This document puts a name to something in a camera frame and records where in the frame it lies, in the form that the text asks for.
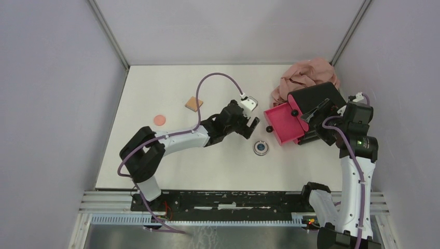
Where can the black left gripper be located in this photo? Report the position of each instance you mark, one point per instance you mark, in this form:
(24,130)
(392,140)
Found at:
(245,129)

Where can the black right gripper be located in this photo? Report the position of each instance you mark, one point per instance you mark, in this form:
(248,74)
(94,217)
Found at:
(325,136)

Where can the pink drawer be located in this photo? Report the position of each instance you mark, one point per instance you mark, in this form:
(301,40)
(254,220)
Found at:
(284,126)
(299,141)
(296,112)

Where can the pink top drawer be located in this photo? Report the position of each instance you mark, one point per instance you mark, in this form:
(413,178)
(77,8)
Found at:
(296,112)

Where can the black drawer organizer case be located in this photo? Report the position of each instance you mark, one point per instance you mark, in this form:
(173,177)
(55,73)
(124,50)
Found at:
(311,97)

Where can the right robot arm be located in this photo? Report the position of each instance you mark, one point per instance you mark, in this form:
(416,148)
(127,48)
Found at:
(348,224)

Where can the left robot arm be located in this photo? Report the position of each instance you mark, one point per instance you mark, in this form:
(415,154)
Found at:
(143,153)

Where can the square tan makeup sponge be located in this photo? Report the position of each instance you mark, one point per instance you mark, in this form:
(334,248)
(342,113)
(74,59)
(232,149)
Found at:
(193,104)

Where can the round clear powder jar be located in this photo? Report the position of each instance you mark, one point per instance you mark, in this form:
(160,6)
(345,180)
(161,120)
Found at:
(260,148)

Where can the pink bottom drawer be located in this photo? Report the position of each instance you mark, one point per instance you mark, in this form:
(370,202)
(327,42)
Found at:
(299,141)

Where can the pink crumpled cloth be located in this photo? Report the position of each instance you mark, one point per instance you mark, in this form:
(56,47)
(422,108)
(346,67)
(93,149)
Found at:
(303,74)

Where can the round pink powder puff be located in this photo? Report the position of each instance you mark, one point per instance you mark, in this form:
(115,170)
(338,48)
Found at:
(159,120)

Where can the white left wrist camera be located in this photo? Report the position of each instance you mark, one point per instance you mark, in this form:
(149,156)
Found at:
(248,104)

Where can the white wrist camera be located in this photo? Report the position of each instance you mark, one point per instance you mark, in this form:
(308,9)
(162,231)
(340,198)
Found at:
(248,104)
(360,96)

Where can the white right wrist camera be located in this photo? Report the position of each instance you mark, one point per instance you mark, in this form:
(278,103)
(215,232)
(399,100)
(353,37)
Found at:
(360,96)

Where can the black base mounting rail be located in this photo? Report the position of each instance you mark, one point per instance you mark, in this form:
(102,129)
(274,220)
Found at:
(224,206)

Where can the aluminium frame rail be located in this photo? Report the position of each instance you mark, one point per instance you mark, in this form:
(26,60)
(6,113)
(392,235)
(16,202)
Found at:
(106,221)

